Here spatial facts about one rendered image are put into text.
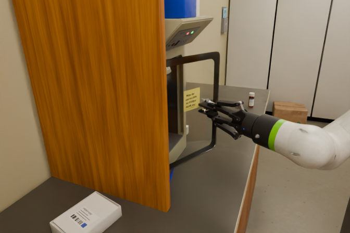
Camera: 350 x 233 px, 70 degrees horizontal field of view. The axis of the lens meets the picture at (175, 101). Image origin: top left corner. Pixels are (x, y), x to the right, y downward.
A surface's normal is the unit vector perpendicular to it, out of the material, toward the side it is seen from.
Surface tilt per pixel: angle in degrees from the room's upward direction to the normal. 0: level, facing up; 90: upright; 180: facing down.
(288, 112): 85
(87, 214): 0
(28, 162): 90
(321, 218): 0
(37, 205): 0
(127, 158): 90
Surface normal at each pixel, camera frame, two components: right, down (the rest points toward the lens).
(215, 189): -0.02, -0.94
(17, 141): 0.92, 0.12
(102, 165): -0.40, 0.33
